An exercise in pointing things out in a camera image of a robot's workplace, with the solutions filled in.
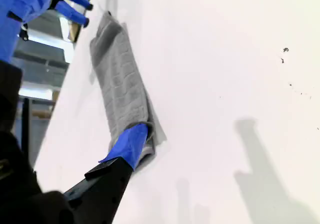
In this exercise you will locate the grey striped towel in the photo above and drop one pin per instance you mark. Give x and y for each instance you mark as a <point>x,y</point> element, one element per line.
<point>120,79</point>

